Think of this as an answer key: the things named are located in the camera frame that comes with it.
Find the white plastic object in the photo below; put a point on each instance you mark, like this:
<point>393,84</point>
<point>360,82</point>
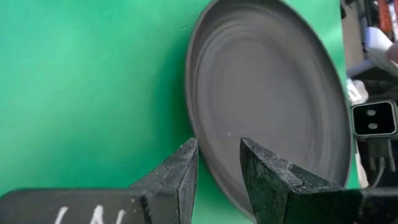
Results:
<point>377,43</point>

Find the black table-level camera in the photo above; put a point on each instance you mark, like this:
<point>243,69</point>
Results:
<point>374,118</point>

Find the white crumpled wrapper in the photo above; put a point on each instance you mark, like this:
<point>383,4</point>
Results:
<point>357,91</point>

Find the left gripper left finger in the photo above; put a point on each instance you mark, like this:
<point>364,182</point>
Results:
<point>161,193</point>

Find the dark grey plate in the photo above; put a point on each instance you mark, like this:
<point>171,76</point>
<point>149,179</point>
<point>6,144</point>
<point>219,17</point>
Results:
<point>264,77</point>

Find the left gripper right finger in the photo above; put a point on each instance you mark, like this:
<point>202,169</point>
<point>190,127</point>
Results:
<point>280,193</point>

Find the red orange object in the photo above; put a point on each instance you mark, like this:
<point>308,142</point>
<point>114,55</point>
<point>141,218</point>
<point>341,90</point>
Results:
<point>385,15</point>

